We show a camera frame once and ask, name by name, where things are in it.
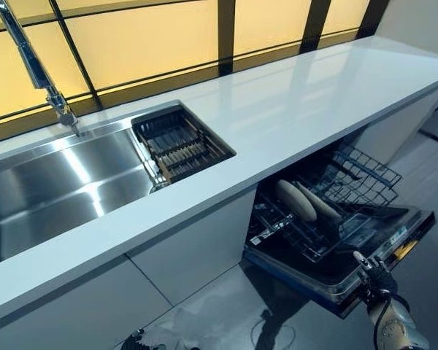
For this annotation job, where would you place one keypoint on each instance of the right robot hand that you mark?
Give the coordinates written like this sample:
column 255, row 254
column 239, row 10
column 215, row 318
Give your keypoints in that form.
column 381, row 282

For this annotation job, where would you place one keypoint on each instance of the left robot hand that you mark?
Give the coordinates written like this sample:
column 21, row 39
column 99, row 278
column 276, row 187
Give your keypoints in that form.
column 137, row 342

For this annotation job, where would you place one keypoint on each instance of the small beige plate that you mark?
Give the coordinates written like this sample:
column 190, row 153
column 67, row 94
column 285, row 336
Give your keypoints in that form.
column 326, row 209

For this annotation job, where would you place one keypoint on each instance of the large beige plate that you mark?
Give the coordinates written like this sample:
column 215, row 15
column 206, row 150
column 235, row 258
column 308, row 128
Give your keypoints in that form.
column 297, row 202

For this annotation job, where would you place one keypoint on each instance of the open black dishwasher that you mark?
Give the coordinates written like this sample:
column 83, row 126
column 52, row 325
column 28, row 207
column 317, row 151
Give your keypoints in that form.
column 332, row 270

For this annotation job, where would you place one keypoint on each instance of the white cabinet door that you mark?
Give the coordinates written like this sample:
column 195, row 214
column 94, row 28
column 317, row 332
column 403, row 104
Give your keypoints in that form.
column 76, row 313
column 197, row 248
column 405, row 127

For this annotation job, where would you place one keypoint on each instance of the round steel sink drain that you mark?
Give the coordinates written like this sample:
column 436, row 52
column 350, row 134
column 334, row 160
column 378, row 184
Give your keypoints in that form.
column 160, row 187

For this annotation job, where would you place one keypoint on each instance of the stainless steel sink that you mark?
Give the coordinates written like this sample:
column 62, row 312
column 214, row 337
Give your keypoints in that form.
column 58, row 182

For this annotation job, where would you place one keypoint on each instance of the black dish drying rack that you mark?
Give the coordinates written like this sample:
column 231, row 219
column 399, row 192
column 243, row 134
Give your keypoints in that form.
column 182, row 146

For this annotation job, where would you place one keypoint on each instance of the chrome kitchen faucet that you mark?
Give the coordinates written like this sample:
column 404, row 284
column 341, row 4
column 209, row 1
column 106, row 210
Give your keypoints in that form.
column 33, row 65

